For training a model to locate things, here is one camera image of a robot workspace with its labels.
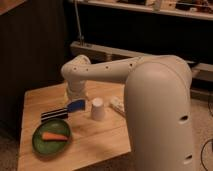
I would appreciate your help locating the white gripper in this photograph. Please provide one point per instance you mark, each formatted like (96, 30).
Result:
(76, 92)

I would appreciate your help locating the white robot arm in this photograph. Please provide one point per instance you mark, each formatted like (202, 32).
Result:
(156, 103)

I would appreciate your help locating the white paper cup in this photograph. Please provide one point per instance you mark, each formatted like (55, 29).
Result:
(97, 109)

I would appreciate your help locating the black white striped cloth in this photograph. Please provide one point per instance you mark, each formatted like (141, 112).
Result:
(61, 113)

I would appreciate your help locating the wooden table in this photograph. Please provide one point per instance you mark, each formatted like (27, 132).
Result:
(92, 141)

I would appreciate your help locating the green plate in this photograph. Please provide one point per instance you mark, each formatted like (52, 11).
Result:
(48, 148)

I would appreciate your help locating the metal pole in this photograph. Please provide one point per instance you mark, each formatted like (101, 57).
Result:
(81, 38)

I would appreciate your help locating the cluttered shelf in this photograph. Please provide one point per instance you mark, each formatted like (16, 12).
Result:
(155, 7)

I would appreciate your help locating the grey metal rail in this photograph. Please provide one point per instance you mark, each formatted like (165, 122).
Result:
(201, 71)

